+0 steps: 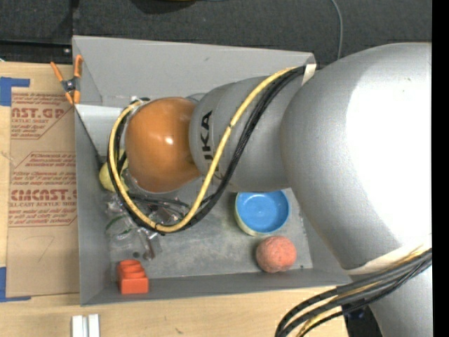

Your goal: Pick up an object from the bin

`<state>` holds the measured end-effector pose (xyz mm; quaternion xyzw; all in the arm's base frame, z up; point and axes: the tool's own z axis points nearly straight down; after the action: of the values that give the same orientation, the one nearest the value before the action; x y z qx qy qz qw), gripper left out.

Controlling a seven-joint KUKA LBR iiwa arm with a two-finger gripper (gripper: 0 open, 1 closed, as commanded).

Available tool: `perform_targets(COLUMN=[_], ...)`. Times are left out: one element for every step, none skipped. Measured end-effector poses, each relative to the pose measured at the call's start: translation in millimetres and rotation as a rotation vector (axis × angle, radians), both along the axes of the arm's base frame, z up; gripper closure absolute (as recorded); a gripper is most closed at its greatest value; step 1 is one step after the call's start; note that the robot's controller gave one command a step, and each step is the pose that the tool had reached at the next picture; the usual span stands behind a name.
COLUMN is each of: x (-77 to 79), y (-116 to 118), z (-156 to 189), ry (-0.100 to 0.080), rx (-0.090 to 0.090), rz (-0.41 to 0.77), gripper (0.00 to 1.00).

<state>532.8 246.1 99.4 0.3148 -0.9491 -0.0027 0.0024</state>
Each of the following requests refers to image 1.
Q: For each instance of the orange toy brick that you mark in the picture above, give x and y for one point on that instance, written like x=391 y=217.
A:
x=132 y=279

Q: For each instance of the blue bowl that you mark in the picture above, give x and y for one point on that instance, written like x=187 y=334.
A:
x=261 y=211

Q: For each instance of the grey metal bin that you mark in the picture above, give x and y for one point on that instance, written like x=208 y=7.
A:
x=217 y=255

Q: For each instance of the yellow toy fruit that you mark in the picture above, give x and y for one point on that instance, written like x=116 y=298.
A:
x=105 y=179

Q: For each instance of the orange-red ball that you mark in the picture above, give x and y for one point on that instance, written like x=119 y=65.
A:
x=276 y=254

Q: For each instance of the brown cardboard board red print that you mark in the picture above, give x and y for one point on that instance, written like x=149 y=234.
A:
x=38 y=251

